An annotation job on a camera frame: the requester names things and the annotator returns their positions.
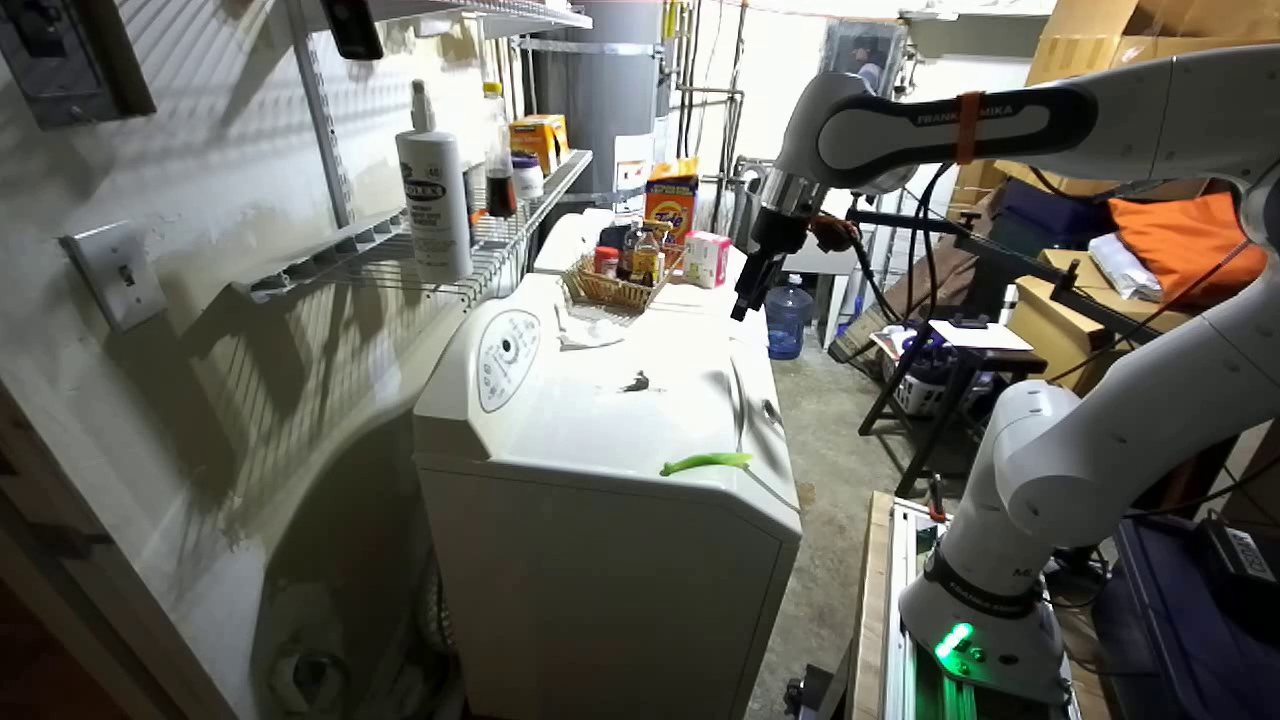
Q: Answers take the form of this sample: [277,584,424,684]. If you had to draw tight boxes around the light switch plate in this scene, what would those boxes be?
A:
[60,218,171,338]

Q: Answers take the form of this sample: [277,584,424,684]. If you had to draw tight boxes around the white jar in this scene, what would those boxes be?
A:
[511,152,547,206]

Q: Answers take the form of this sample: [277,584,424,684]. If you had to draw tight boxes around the grey electrical panel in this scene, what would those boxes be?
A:
[0,0,159,131]

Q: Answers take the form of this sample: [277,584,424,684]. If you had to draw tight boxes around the green plastic strip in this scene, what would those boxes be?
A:
[656,450,760,481]

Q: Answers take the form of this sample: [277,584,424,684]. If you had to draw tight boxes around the orange cardboard box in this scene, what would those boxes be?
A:
[641,155,704,264]

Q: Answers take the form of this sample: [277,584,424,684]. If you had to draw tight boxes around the yellow box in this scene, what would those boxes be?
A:
[503,113,572,179]

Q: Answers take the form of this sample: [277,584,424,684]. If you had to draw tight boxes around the low cardboard box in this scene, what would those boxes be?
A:
[1003,272,1168,393]

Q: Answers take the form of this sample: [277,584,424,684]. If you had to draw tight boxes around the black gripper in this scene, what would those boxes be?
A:
[729,196,821,324]

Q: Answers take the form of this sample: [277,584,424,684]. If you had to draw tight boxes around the blue water jug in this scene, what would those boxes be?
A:
[760,272,821,364]

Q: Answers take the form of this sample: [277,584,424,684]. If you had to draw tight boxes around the wicker basket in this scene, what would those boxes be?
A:
[565,254,672,321]

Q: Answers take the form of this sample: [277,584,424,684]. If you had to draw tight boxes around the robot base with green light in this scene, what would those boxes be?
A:
[894,571,1071,714]

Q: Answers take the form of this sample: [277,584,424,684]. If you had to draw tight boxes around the white washing machine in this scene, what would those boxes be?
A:
[407,264,807,720]

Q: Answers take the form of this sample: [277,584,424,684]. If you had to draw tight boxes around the framed poster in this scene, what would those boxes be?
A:
[815,16,913,103]

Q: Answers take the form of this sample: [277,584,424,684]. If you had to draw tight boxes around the black folding stool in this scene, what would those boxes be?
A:
[855,317,1051,500]

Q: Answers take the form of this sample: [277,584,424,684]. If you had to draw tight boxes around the purple bag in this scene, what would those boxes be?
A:
[988,178,1120,254]

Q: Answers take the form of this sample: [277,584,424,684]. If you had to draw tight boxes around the orange arm strap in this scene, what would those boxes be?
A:
[947,89,988,167]

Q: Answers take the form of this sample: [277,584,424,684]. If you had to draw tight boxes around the dark blue storage bin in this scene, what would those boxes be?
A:
[1091,512,1280,720]

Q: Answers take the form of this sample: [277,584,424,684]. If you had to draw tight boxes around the grey water heater tank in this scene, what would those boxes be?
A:
[537,0,663,201]

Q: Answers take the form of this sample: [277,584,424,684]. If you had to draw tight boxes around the black camera stand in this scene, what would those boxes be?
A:
[843,196,1112,327]

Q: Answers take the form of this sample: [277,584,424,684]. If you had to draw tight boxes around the orange cloth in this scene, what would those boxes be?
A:
[1109,186,1273,317]

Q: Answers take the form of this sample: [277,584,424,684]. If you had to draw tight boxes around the white wire shelf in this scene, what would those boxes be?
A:
[225,143,595,312]

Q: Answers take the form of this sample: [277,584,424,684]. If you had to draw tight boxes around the white lotion bottle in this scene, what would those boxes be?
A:
[394,76,474,286]

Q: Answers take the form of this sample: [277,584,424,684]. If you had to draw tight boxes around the pink white container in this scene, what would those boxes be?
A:
[682,228,736,294]

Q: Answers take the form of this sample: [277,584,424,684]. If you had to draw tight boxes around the wooden platform board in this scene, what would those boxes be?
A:
[847,488,936,720]

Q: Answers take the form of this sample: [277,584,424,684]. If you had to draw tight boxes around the dark jar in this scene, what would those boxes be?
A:
[483,166,521,224]

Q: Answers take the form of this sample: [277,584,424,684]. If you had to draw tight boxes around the white cloth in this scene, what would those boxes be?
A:
[1082,232,1168,303]

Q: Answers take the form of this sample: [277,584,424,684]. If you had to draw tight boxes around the large cardboard box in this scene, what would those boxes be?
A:
[1024,0,1280,91]

